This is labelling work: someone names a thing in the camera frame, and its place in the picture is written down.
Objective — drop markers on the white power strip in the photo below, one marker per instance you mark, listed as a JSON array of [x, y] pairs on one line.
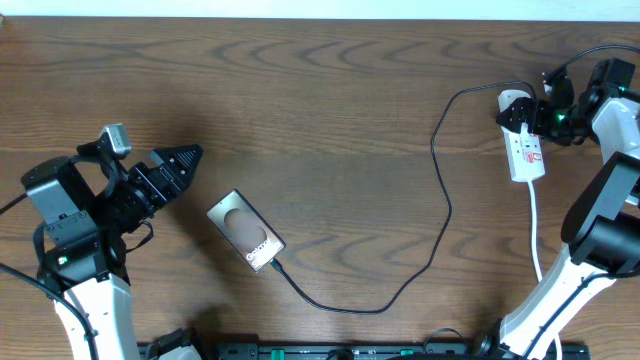
[[524, 156]]

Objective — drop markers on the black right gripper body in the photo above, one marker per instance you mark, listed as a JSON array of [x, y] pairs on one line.
[[557, 123]]

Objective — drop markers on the smartphone with bronze back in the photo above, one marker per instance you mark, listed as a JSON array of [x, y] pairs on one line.
[[246, 230]]

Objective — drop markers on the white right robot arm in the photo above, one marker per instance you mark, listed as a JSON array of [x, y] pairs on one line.
[[600, 241]]

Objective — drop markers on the white USB charger adapter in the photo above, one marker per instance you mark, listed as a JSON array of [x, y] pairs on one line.
[[507, 97]]

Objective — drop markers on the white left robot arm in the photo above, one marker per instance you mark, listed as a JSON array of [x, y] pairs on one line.
[[88, 203]]

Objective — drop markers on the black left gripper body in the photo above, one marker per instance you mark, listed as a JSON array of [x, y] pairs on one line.
[[134, 198]]

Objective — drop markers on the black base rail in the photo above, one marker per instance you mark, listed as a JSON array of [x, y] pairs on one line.
[[444, 343]]

